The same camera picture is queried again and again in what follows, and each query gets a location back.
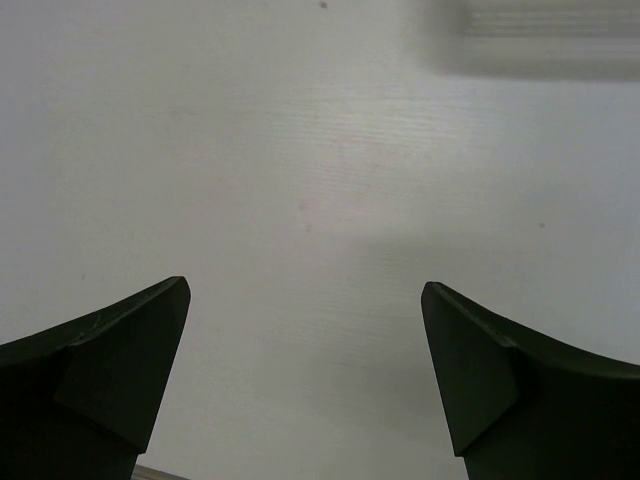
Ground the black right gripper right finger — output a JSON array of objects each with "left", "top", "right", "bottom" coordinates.
[{"left": 421, "top": 282, "right": 639, "bottom": 479}]

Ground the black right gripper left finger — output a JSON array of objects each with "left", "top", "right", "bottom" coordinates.
[{"left": 1, "top": 276, "right": 191, "bottom": 479}]

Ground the aluminium table edge rail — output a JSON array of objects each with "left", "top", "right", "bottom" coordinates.
[{"left": 131, "top": 464, "right": 188, "bottom": 480}]

